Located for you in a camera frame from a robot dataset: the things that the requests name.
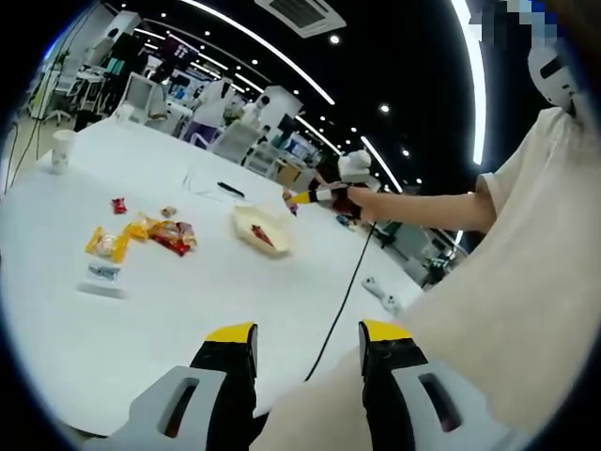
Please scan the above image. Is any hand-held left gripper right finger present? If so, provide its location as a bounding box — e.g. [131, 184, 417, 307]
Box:
[358, 319, 514, 451]

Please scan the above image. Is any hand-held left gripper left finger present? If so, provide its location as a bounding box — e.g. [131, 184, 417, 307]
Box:
[84, 321, 259, 451]

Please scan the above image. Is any long red food packet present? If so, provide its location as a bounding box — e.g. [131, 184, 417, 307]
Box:
[251, 224, 276, 249]

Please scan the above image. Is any beige hexagonal container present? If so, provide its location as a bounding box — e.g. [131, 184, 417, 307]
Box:
[230, 205, 293, 258]

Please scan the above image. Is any orange brown food packet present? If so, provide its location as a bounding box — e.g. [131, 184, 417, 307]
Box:
[147, 219, 198, 257]

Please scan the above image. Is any clear white food packet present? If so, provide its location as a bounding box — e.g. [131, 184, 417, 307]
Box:
[76, 262, 129, 299]

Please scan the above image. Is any yellow cake food packet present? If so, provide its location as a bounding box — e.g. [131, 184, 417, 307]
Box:
[122, 213, 156, 241]
[84, 225, 131, 263]

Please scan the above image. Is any person's right hand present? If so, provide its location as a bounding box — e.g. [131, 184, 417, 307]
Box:
[334, 186, 378, 223]

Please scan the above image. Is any group of ceiling spot lights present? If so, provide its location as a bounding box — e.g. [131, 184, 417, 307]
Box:
[131, 27, 426, 189]

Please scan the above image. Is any white mesh office chair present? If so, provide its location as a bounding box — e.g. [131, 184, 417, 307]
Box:
[210, 120, 260, 164]
[246, 142, 284, 179]
[122, 72, 164, 126]

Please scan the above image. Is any long ceiling light strip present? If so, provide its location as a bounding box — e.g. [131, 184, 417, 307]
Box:
[180, 0, 337, 105]
[450, 0, 487, 166]

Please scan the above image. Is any person in beige shirt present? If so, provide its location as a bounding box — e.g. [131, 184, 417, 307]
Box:
[262, 106, 601, 451]

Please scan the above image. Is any ceiling air conditioner vent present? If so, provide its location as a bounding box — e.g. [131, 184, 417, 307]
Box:
[255, 0, 347, 39]

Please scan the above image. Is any dark hanging display screen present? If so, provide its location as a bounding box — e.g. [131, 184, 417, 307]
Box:
[162, 37, 194, 60]

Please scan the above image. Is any white worn device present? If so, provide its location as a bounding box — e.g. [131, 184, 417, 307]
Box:
[527, 40, 584, 115]

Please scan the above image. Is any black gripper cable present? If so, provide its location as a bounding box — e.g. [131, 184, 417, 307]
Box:
[303, 220, 377, 382]

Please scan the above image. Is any white power strip with cable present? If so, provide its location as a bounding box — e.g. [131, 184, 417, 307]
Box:
[181, 169, 236, 199]

